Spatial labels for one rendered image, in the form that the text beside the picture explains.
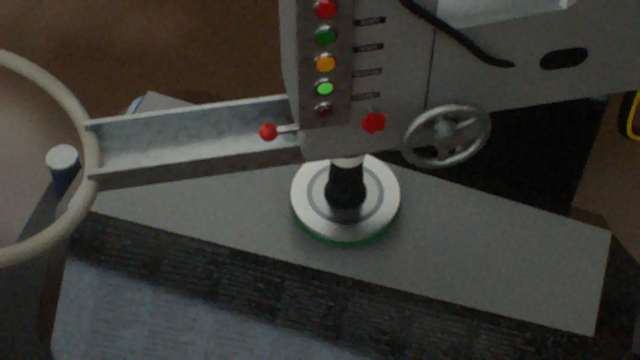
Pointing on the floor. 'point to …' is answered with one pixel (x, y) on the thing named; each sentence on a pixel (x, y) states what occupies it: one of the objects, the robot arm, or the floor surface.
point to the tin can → (63, 166)
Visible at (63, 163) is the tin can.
